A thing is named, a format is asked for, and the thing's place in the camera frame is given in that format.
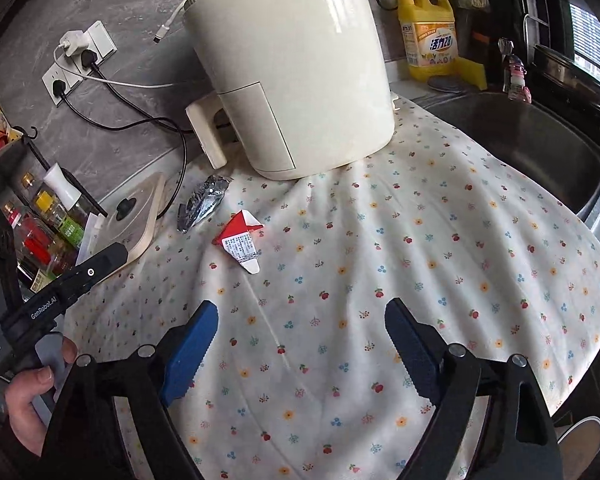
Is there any red cap oil bottle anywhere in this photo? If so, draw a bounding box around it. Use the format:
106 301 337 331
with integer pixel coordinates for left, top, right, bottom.
2 202 76 281

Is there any black dish rack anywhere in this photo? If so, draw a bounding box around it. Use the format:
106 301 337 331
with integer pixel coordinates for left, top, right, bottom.
490 0 600 126

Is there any small pink white bottle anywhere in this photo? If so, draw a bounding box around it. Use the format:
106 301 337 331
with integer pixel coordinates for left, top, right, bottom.
497 37 533 106

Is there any black metal rack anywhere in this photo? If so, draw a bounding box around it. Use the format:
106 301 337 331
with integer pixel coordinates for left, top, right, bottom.
0 87 46 181

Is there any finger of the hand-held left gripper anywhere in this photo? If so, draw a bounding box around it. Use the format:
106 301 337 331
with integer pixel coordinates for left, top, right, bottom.
62 241 130 293

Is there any black power cable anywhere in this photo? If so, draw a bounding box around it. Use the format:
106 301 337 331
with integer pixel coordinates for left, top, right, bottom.
50 79 188 213
79 52 231 131

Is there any cream air fryer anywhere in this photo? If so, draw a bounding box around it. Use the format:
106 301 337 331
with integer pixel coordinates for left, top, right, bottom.
182 0 398 181

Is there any floral tablecloth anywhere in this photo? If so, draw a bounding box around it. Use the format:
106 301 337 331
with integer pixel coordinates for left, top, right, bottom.
62 92 600 480

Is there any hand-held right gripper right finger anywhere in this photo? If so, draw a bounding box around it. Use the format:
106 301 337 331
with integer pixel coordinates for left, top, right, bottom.
384 297 566 480

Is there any grey sink strainer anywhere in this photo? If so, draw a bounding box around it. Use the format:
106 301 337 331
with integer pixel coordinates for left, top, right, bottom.
427 76 466 93

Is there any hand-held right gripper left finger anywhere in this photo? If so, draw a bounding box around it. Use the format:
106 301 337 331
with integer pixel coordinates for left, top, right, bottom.
42 300 220 480

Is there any yellow dish soap bottle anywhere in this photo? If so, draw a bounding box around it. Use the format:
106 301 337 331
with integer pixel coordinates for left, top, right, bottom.
392 0 458 83

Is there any yellow sponge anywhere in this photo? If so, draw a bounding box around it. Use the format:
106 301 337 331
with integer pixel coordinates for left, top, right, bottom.
452 57 488 92

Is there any cream kettle base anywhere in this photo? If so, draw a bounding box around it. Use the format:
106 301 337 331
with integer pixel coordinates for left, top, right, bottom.
82 171 167 267

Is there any white charger plug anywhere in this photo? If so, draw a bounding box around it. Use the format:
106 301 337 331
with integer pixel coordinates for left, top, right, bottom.
60 30 88 58

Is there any white top oil dispenser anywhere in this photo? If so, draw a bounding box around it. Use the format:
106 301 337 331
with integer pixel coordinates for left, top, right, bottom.
42 162 93 216

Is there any steel sink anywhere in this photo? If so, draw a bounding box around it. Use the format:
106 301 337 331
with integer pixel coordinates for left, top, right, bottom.
420 87 600 241

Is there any white charging cable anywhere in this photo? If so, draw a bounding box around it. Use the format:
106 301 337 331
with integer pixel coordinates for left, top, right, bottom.
54 0 191 90

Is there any yellow cap green label bottle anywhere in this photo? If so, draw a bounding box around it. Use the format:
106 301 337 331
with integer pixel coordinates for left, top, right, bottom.
32 190 86 243

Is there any person's left hand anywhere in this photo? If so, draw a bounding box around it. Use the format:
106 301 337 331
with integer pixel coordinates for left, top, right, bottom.
7 336 79 455

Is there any red white paper packet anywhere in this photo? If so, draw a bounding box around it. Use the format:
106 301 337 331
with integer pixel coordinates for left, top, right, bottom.
211 211 266 276

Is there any silver foil wrapper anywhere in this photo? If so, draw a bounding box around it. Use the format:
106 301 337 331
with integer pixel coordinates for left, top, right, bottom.
176 175 230 233

